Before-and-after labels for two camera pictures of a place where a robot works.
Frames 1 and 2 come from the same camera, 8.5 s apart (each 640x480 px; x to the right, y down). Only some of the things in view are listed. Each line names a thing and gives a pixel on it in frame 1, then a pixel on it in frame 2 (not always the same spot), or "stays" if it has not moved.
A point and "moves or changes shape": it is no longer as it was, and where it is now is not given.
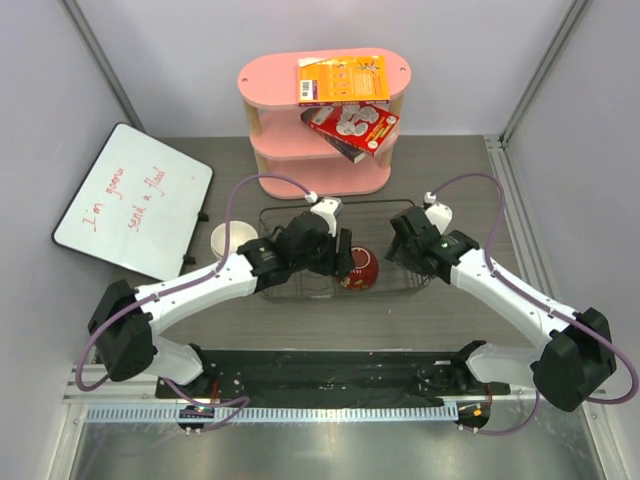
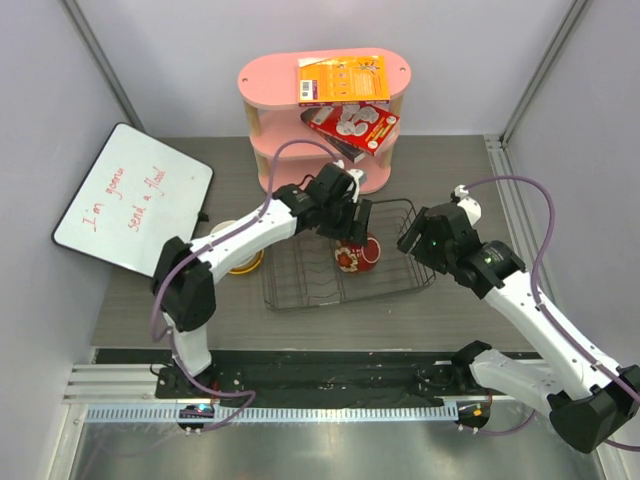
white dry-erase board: (138, 205) stays
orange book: (347, 80) stays
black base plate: (328, 373) stays
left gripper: (337, 262) to (354, 231)
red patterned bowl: (365, 272) moves or changes shape
